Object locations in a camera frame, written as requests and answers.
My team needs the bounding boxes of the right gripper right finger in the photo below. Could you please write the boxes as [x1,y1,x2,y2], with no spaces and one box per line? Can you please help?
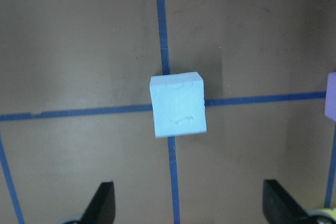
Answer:
[262,179,312,224]

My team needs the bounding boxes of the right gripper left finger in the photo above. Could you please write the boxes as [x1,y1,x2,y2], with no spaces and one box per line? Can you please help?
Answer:
[79,182,116,223]

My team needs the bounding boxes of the light blue block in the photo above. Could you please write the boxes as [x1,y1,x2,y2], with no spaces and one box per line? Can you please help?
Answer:
[149,72,207,138]

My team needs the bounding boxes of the purple block right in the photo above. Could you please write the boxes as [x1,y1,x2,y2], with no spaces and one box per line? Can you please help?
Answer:
[324,72,336,121]

